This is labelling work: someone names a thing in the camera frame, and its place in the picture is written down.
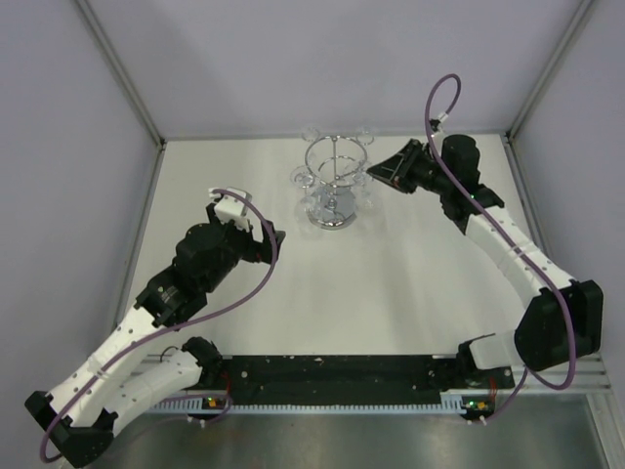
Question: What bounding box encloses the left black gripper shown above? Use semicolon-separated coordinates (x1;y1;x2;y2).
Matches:
202;203;284;293

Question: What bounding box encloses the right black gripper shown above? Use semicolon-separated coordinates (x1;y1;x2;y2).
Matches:
365;140;452;197

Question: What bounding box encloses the chrome wine glass rack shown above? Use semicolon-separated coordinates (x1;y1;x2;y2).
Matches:
304;135;368;231

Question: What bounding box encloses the clear wine glass taken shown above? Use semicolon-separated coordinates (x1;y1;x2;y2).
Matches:
348;163;383;216

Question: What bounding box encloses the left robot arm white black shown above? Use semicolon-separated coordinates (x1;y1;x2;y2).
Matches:
24;195;286;468

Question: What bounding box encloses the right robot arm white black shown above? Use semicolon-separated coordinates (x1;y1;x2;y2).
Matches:
367;135;604;387

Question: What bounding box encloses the clear wine glass back left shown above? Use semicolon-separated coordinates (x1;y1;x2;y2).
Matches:
301;126;322;143

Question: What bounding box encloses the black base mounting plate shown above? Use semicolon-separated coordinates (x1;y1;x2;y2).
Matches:
222;355;515;405

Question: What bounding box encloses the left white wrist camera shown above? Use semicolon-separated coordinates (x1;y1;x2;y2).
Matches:
209;188;251;232

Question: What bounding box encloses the light blue slotted cable duct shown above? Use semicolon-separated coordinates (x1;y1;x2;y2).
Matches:
146;395;467;416

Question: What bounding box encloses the right aluminium frame post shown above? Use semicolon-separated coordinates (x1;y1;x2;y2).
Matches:
505;0;599;144

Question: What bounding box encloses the aluminium frame post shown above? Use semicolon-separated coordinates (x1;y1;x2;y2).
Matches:
71;0;166;149
505;0;599;144

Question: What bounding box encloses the left aluminium frame post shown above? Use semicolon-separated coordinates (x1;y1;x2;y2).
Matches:
71;0;166;149

